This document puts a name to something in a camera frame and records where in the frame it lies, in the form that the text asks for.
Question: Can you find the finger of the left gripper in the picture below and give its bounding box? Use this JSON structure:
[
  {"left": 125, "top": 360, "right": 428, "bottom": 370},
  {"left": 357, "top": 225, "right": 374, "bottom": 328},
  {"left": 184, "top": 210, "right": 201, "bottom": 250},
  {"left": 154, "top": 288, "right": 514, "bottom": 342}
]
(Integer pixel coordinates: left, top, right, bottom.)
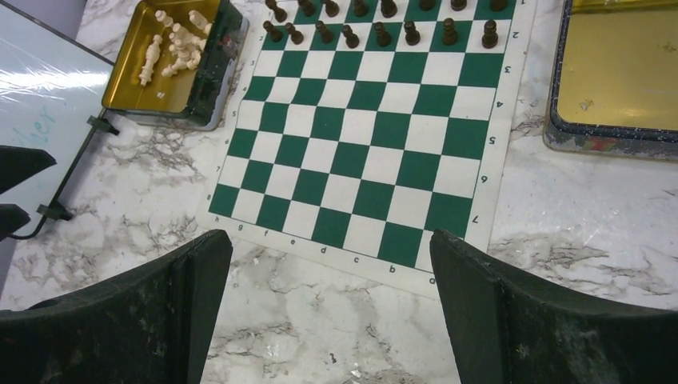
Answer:
[
  {"left": 1, "top": 146, "right": 57, "bottom": 194},
  {"left": 0, "top": 204, "right": 30, "bottom": 241}
]

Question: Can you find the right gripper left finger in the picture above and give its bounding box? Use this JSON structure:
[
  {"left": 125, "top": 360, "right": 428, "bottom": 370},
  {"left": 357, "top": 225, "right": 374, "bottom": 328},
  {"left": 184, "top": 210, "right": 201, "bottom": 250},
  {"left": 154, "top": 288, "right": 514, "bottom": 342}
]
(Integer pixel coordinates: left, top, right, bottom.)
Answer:
[{"left": 1, "top": 230, "right": 233, "bottom": 383}]

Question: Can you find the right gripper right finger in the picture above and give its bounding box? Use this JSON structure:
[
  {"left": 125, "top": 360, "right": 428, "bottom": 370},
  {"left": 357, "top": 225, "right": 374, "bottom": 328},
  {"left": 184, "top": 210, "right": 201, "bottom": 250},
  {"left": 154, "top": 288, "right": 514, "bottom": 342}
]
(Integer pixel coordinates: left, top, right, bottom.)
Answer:
[{"left": 429, "top": 230, "right": 677, "bottom": 383}]

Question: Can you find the dark chess piece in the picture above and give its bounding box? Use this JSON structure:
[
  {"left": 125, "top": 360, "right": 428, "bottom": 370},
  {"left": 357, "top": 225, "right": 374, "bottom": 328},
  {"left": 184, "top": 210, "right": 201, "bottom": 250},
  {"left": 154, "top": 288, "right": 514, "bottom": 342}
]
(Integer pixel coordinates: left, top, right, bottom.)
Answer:
[
  {"left": 450, "top": 0, "right": 468, "bottom": 11},
  {"left": 297, "top": 0, "right": 316, "bottom": 17},
  {"left": 381, "top": 0, "right": 398, "bottom": 18},
  {"left": 321, "top": 0, "right": 340, "bottom": 18},
  {"left": 489, "top": 0, "right": 509, "bottom": 12},
  {"left": 353, "top": 0, "right": 369, "bottom": 18},
  {"left": 419, "top": 0, "right": 437, "bottom": 12}
]

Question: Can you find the light chess piece in tin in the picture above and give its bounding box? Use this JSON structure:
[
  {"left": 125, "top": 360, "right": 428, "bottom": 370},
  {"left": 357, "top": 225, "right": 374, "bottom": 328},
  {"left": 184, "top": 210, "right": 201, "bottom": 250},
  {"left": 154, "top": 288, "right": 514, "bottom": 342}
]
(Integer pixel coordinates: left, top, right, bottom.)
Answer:
[{"left": 138, "top": 34, "right": 162, "bottom": 86}]

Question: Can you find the gold tin with light pieces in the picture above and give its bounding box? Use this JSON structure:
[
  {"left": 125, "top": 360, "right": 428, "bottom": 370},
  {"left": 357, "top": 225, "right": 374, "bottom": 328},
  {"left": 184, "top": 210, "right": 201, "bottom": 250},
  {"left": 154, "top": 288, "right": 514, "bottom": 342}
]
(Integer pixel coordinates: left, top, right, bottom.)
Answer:
[{"left": 102, "top": 1, "right": 249, "bottom": 131}]

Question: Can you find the green white chess board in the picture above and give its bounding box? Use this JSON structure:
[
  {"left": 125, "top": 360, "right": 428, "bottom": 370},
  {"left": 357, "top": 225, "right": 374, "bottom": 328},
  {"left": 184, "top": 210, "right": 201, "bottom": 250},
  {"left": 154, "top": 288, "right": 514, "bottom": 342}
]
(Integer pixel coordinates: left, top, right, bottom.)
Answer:
[{"left": 196, "top": 1, "right": 536, "bottom": 298}]

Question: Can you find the gold tin with dark pieces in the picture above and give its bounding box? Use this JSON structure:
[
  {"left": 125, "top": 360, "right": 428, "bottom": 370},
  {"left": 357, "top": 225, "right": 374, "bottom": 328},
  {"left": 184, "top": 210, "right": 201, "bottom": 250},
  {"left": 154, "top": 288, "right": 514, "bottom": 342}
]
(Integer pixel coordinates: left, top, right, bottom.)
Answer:
[{"left": 543, "top": 1, "right": 677, "bottom": 162}]

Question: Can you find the dark chess piece corner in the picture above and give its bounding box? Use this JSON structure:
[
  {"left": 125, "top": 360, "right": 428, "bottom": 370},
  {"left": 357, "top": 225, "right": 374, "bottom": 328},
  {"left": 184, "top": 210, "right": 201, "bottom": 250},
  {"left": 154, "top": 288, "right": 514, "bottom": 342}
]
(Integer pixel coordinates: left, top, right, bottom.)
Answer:
[{"left": 265, "top": 0, "right": 288, "bottom": 23}]

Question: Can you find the dark chess piece on board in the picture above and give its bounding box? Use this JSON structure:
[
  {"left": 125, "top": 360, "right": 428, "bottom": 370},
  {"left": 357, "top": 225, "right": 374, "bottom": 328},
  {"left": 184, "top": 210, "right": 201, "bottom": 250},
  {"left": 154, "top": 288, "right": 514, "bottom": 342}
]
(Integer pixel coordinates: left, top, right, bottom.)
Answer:
[{"left": 297, "top": 0, "right": 316, "bottom": 17}]

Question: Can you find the small whiteboard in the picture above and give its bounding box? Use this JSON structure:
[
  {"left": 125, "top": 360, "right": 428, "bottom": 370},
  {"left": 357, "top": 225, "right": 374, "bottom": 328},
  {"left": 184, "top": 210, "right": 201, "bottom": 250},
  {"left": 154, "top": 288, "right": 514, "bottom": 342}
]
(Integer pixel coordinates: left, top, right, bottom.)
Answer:
[{"left": 1, "top": 1, "right": 118, "bottom": 239}]

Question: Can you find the dark pawn front row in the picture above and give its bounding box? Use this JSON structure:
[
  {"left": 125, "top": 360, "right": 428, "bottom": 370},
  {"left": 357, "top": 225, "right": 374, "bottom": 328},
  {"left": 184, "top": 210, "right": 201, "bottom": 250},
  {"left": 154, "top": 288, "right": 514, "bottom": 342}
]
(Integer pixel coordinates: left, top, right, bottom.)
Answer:
[{"left": 403, "top": 20, "right": 421, "bottom": 46}]

